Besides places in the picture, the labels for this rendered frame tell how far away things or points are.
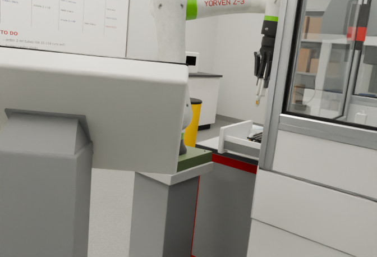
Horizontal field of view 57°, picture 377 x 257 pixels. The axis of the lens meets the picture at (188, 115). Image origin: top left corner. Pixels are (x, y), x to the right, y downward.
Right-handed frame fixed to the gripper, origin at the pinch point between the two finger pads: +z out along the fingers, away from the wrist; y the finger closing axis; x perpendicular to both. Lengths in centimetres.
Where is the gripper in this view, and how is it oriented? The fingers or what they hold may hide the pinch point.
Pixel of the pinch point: (261, 87)
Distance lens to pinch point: 145.4
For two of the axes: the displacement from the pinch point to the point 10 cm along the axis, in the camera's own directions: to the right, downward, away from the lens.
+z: -1.5, 9.6, 2.6
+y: -6.7, -2.9, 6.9
